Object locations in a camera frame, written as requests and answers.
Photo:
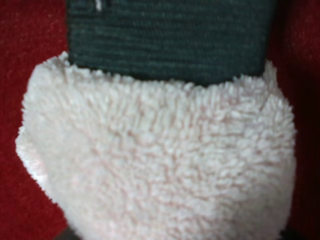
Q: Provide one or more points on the red tablecloth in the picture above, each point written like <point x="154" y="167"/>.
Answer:
<point x="32" y="31"/>

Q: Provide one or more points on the pink towel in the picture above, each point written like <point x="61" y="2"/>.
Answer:
<point x="163" y="121"/>

